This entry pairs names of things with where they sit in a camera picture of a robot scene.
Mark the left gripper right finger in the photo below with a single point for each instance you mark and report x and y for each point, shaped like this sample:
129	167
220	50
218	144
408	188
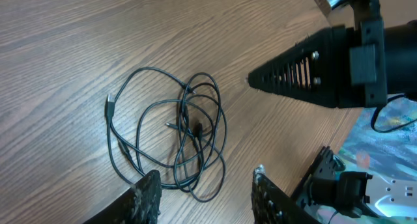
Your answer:
270	205

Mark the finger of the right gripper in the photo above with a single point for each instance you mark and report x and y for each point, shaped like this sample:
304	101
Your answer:
302	72

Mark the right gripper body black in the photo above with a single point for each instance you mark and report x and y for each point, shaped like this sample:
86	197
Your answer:
357	66

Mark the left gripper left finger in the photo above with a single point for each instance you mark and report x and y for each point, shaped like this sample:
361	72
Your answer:
138	205

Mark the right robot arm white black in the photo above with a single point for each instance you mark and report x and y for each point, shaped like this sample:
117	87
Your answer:
356	194

